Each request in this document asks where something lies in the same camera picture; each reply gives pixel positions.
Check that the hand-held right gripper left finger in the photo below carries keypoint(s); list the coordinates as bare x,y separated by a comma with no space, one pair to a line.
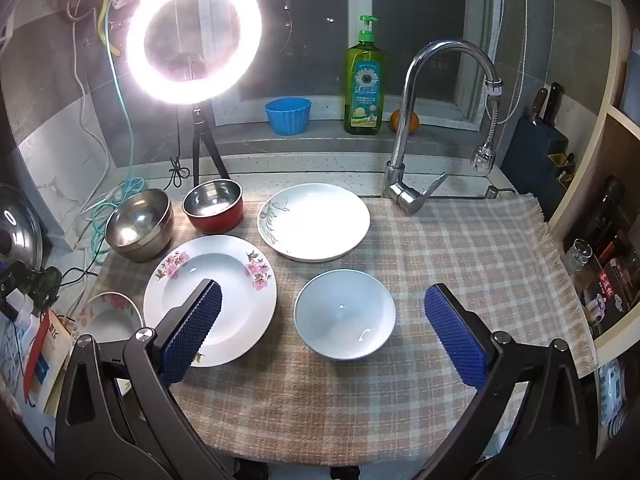
192,330

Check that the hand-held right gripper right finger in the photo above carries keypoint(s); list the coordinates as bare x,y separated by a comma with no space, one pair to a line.
457,340

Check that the plain white bowl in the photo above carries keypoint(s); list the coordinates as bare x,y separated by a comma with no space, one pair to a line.
345,315

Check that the large steel bowl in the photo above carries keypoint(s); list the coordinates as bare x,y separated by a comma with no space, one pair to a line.
135,230

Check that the white plate pink flower print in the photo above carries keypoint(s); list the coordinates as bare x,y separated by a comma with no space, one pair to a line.
240,320

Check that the small pink floral bowl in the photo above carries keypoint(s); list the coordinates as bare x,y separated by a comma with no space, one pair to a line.
107,317

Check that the beige checked cloth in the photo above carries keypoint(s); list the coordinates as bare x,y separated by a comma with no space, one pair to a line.
450,240

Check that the red steel bowl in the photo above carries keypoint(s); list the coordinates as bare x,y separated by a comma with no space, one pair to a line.
215,222

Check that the clear drinking glass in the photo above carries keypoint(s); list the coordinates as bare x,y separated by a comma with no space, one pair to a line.
580,255

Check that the dark printed box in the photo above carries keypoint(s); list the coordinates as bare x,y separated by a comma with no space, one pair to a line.
610,290

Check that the blue white packet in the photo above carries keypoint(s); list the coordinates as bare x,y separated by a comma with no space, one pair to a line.
611,390

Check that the white plate green leaf print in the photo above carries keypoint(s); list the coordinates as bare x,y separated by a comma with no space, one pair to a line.
320,220

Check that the chrome kitchen faucet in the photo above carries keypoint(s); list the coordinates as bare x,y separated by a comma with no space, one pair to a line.
397,160

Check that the glass pot lid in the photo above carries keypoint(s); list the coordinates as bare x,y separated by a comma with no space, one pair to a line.
20,240

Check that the dark bottle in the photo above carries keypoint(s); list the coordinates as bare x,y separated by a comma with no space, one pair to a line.
607,210

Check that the dark blue knife block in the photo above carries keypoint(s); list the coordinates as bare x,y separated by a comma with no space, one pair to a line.
530,150

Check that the black mini tripod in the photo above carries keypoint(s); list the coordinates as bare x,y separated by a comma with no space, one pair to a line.
197,125

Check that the orange fruit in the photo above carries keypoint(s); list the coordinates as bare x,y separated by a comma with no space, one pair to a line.
412,122

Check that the blue ribbed cup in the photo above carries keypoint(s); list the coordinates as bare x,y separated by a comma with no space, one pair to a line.
287,117

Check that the green dish soap bottle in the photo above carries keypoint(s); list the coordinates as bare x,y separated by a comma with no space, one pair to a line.
362,90

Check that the wooden shelf unit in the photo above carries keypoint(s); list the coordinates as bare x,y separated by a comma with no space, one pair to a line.
622,60

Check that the dark window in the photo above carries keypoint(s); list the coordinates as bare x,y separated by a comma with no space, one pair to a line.
425,10

